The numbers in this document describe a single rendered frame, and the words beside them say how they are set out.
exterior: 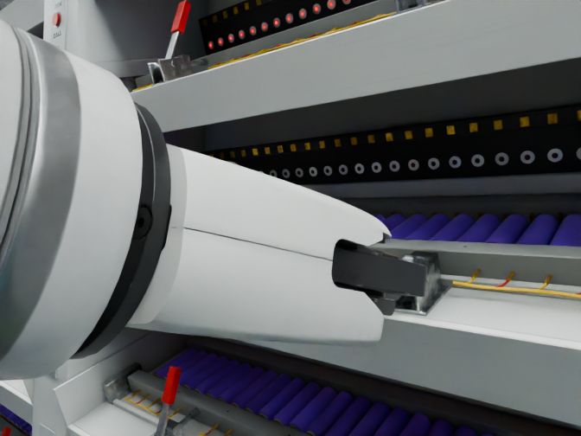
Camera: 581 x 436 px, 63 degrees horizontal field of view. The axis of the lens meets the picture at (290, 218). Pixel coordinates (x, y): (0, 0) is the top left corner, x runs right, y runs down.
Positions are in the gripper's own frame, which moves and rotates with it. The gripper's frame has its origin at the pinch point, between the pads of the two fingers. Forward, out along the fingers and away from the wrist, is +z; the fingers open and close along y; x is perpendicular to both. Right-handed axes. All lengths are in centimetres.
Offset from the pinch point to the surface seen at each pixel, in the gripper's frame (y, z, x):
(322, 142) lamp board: -17.2, 17.8, 15.5
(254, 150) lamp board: -27.6, 17.8, 15.5
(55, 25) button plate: -47, -1, 27
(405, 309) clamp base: 0.0, 6.0, -1.1
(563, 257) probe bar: 7.9, 9.0, 3.0
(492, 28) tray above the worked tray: 4.9, 3.0, 14.8
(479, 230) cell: 1.5, 14.0, 5.4
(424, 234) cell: -2.5, 13.2, 4.8
